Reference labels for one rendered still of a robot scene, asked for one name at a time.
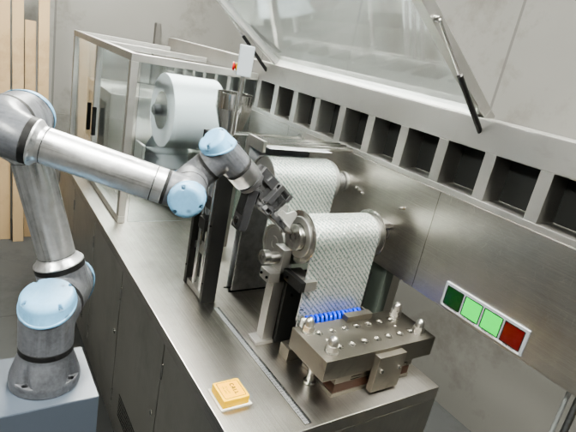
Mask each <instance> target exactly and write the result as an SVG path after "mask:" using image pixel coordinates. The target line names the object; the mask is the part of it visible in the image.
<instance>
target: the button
mask: <svg viewBox="0 0 576 432"><path fill-rule="evenodd" d="M212 392H213V395H214V396H215V398H216V400H218V402H219V404H220V406H221V407H222V409H226V408H230V407H232V406H236V405H242V404H246V403H248V402H249V394H248V392H247V391H246V389H245V388H244V387H243V385H242V383H241V382H240V381H239V380H238V378H235V379H231V380H227V381H221V382H216V383H214V384H213V386H212Z"/></svg>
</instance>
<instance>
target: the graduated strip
mask: <svg viewBox="0 0 576 432"><path fill-rule="evenodd" d="M213 309H214V310H215V311H216V312H217V314H218V315H219V317H220V318H221V319H222V320H223V322H224V323H225V324H226V326H228V328H229V329H230V330H231V331H232V333H233V334H234V335H235V337H236V338H237V339H238V341H239V342H240V343H241V345H242V346H243V347H244V349H245V350H246V351H247V352H248V354H250V356H251V357H252V358H253V359H254V361H255V362H256V363H257V365H258V366H259V367H260V369H261V370H262V371H263V373H264V374H265V375H266V377H267V378H268V379H269V380H270V382H272V384H273V385H274V386H275V388H276V389H277V390H278V391H279V393H280V394H281V395H282V397H283V398H284V399H285V401H286V402H287V403H288V405H289V406H290V407H291V408H292V410H294V412H295V413H296V414H297V416H298V417H299V418H300V420H301V421H302V422H303V424H304V425H307V424H310V423H312V422H311V421H310V420H309V418H308V417H307V416H306V415H305V413H304V412H303V411H302V409H301V408H300V407H299V406H298V404H297V403H296V402H295V400H294V399H293V398H292V397H291V396H290V394H288V392H287V391H286V390H285V388H284V387H283V386H282V385H281V383H280V382H279V381H278V380H277V378H276V377H275V376H274V375H273V373H272V372H271V371H270V369H269V368H268V367H267V366H266V364H264V362H263V361H262V360H261V359H260V357H259V356H258V355H257V354H256V352H255V351H254V350H253V348H252V347H251V346H250V345H249V343H248V342H247V341H246V340H245V338H244V337H243V336H242V334H240V332H238V330H237V329H236V328H235V326H234V325H233V324H232V323H231V321H230V320H229V319H228V317H227V316H226V315H225V313H224V312H223V311H222V310H221V309H220V307H216V308H213Z"/></svg>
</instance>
